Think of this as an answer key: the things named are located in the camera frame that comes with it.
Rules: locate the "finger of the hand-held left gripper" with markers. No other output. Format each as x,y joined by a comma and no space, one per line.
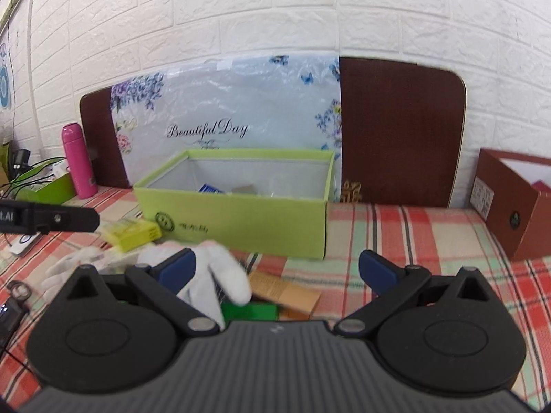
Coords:
75,218

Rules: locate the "black electronic device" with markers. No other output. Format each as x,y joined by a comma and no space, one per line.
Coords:
13,309

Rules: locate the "dark brown wooden headboard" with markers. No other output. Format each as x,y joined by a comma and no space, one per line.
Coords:
396,137

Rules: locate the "green printed packet box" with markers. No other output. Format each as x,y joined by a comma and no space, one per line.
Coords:
249,312

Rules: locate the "white flat device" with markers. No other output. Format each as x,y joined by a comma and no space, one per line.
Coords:
23,244

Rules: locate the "blue small box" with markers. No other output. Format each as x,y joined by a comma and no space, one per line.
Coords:
210,188

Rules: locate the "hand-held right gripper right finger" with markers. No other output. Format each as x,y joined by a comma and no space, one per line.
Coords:
379,273

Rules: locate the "small green open box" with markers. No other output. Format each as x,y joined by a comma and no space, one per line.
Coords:
56,189

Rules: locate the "floral printed plastic bag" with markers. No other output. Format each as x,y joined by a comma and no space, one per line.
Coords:
241,103

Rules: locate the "tan cardboard box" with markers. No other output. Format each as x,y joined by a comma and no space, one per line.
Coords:
284,292

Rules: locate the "white cloth glove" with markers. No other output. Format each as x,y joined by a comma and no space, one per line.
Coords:
81,262
224,271

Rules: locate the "light green storage box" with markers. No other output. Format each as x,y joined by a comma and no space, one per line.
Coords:
241,223

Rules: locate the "black charger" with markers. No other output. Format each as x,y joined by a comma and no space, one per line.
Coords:
20,159

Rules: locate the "yellow small box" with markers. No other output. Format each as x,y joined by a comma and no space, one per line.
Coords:
133,232

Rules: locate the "red plaid blanket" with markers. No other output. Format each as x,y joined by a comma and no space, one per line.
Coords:
430,232

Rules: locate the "pink thermos bottle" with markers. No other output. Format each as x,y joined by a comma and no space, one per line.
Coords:
79,163

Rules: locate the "brown cardboard box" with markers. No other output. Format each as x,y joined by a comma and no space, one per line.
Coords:
508,206

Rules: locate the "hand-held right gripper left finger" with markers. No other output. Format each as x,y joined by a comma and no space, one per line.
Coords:
178,269

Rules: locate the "blue wall sticker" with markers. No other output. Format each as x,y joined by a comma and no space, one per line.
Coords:
4,81

